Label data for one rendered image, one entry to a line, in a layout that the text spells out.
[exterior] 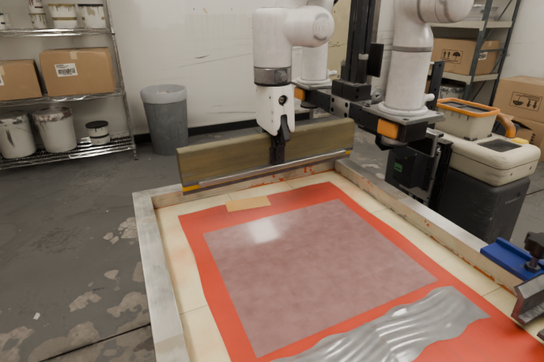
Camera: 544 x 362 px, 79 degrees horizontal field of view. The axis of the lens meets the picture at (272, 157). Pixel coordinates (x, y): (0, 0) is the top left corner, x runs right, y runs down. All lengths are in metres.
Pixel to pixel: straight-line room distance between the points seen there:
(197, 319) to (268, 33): 0.49
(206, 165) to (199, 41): 3.32
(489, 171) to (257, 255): 1.02
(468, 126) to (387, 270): 0.96
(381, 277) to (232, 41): 3.62
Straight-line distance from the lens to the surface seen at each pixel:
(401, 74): 0.91
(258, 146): 0.69
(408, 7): 0.90
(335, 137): 0.78
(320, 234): 0.72
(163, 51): 3.88
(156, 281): 0.59
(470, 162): 1.48
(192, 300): 0.60
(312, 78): 1.25
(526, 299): 0.61
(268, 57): 0.63
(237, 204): 0.81
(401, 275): 0.66
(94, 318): 2.01
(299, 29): 0.64
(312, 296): 0.59
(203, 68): 3.98
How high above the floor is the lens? 1.38
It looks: 24 degrees down
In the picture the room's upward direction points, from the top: straight up
